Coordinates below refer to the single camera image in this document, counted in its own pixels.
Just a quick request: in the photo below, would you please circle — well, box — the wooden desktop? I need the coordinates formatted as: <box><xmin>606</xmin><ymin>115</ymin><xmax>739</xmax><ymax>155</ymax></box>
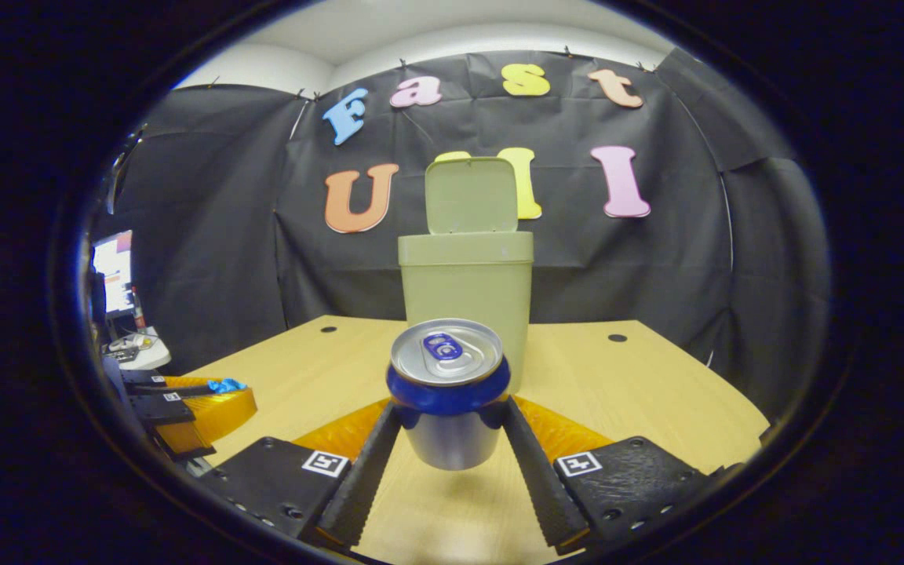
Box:
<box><xmin>177</xmin><ymin>315</ymin><xmax>771</xmax><ymax>565</ymax></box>

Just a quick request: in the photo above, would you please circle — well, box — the blue silver pop can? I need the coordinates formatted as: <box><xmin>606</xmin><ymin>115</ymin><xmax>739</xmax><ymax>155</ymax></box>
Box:
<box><xmin>386</xmin><ymin>318</ymin><xmax>512</xmax><ymax>472</ymax></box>

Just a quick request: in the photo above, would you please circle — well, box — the black backdrop cloth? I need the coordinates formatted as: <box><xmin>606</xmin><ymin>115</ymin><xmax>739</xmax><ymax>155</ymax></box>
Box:
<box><xmin>107</xmin><ymin>47</ymin><xmax>831</xmax><ymax>425</ymax></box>

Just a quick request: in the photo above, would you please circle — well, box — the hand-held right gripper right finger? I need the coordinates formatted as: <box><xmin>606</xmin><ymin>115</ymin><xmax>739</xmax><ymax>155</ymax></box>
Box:
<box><xmin>501</xmin><ymin>395</ymin><xmax>724</xmax><ymax>556</ymax></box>

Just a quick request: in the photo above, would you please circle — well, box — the green desktop garbage bin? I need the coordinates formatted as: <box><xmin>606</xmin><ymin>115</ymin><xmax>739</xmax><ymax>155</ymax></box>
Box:
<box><xmin>398</xmin><ymin>157</ymin><xmax>535</xmax><ymax>393</ymax></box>

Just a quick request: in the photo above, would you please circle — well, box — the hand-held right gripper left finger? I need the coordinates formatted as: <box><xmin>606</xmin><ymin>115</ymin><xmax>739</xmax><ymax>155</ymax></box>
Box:
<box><xmin>201</xmin><ymin>399</ymin><xmax>404</xmax><ymax>550</ymax></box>

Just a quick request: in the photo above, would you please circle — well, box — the white side table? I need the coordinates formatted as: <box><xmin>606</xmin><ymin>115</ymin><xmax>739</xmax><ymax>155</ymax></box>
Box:
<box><xmin>105</xmin><ymin>326</ymin><xmax>173</xmax><ymax>372</ymax></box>

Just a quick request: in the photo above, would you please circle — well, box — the computer monitor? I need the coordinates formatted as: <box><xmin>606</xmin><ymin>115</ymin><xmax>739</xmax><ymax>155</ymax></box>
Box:
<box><xmin>91</xmin><ymin>230</ymin><xmax>136</xmax><ymax>316</ymax></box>

